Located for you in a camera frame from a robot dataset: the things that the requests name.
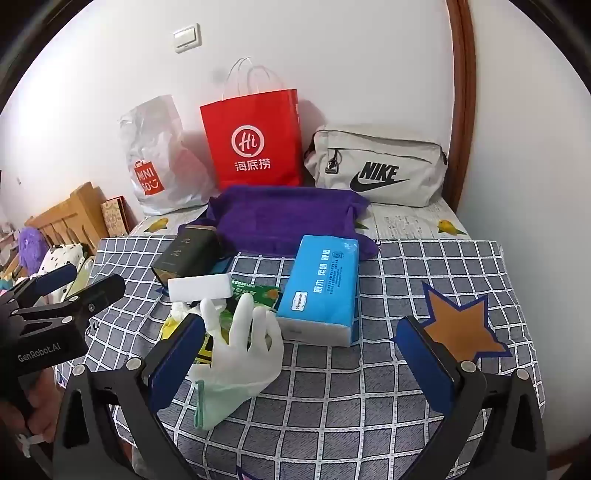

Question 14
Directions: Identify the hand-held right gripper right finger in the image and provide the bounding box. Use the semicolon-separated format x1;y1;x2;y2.
396;315;548;480

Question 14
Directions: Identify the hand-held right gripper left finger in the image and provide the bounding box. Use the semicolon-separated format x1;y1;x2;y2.
51;316;208;480

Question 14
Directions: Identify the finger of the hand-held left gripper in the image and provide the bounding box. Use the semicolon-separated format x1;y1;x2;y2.
9;263;79;306
11;274;126;329

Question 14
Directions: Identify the yellow black packet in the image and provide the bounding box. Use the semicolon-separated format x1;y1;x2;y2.
159;318;214;367

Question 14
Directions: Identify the white glove with green cuff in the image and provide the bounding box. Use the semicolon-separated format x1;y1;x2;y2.
187;293;284;432

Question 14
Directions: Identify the white foam block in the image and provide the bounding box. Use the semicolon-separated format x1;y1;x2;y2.
167;272;234;304

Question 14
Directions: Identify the green snack packet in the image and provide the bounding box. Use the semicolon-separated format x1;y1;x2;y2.
231;277;283;310

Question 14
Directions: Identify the person's left hand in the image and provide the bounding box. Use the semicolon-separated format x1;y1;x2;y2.
0;378;58;450

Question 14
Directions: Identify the white dotted cloth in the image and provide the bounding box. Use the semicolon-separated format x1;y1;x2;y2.
37;242;86;278

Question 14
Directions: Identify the purple plush toy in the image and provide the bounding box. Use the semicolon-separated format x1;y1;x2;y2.
18;226;49;278

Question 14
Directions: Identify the wooden headboard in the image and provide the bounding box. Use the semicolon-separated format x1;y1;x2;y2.
25;181;109;257

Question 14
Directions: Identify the grey checkered blanket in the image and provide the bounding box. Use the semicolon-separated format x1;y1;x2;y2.
53;237;546;480

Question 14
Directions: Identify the patterned brown box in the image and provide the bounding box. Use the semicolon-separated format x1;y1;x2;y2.
100;196;136;237

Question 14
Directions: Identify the dark green tin box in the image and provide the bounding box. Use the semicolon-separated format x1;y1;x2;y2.
151;224;221;289

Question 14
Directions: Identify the blue tissue pack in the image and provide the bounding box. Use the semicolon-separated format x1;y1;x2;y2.
276;234;361;347

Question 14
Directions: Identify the white plastic shopping bag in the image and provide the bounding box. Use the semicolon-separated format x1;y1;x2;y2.
119;95;220;217

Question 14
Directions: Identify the purple towel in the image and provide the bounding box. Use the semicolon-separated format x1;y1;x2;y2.
205;185;382;259

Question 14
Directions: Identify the grey waist bag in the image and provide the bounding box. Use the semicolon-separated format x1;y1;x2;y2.
302;124;450;208

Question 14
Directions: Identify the red paper bag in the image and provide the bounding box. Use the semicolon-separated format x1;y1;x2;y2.
199;58;305;190

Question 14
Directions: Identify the white light switch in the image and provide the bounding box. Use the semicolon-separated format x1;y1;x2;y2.
173;25;202;52

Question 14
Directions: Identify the wooden door frame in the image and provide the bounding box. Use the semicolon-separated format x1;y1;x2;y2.
445;0;477;213

